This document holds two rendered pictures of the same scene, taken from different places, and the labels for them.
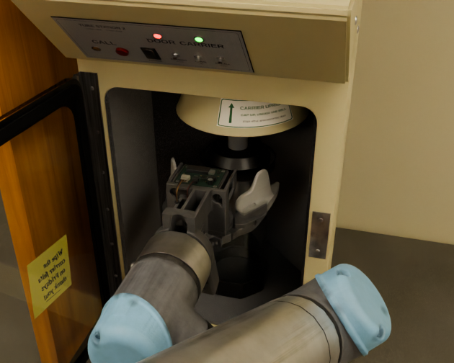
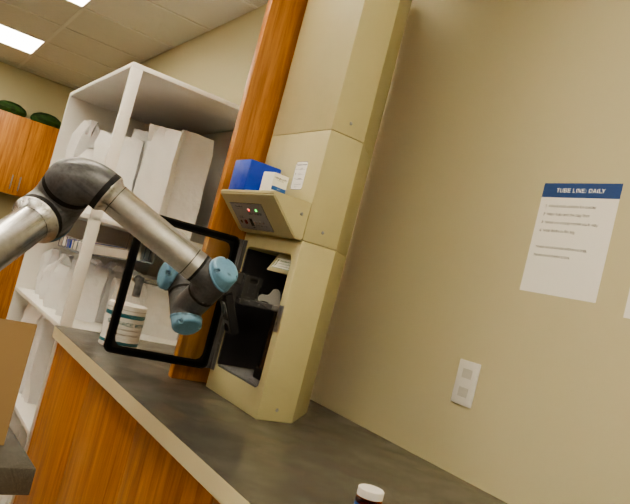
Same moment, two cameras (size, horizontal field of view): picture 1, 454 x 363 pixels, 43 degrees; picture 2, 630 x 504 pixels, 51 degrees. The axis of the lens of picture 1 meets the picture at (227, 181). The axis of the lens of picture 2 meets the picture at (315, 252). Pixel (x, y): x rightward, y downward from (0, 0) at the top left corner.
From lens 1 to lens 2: 1.47 m
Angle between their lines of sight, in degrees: 52
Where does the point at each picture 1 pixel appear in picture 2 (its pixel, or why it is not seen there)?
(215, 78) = (272, 242)
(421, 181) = (425, 409)
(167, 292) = not seen: hidden behind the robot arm
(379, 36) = (420, 304)
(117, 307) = not seen: hidden behind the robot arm
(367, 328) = (213, 264)
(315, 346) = (189, 247)
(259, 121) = (284, 267)
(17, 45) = (229, 223)
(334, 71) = (287, 228)
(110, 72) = (251, 240)
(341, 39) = (278, 206)
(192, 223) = not seen: hidden behind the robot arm
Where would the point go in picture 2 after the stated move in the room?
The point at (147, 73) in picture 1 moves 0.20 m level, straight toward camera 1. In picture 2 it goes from (258, 240) to (213, 225)
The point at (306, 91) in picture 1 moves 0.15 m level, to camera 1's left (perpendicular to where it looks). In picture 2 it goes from (291, 246) to (253, 239)
